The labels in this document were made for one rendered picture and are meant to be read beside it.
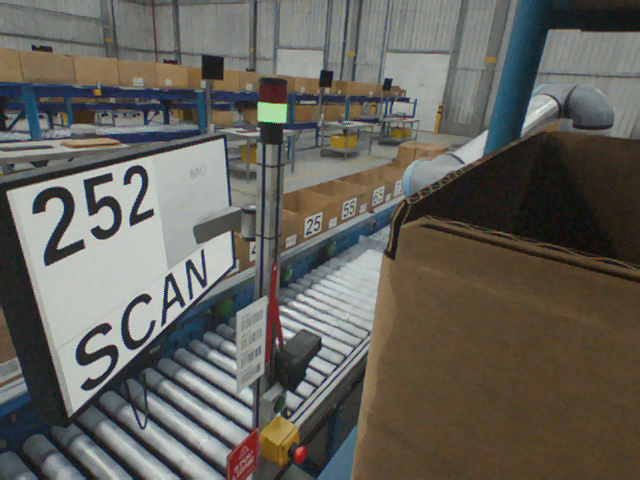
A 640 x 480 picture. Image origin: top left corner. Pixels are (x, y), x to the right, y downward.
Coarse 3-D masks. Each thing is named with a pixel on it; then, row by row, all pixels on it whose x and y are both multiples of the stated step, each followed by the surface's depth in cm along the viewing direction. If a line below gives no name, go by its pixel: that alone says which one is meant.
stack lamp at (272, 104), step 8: (264, 88) 68; (272, 88) 68; (280, 88) 68; (264, 96) 68; (272, 96) 68; (280, 96) 69; (264, 104) 69; (272, 104) 69; (280, 104) 69; (264, 112) 69; (272, 112) 69; (280, 112) 70; (264, 120) 70; (272, 120) 70; (280, 120) 70
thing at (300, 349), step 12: (300, 336) 95; (312, 336) 95; (288, 348) 91; (300, 348) 91; (312, 348) 93; (276, 360) 91; (288, 360) 89; (300, 360) 89; (288, 372) 90; (300, 372) 94
